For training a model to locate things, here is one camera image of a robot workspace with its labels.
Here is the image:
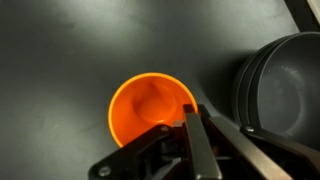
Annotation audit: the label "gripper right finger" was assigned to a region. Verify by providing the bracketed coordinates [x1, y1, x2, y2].
[198, 105, 293, 180]

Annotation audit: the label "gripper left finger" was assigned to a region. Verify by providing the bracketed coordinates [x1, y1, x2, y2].
[183, 105, 222, 180]

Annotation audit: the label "orange plastic cup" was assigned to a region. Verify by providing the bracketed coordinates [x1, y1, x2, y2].
[107, 72, 198, 147]

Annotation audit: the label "stacked black bowls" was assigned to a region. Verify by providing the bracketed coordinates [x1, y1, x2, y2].
[231, 32, 320, 150]

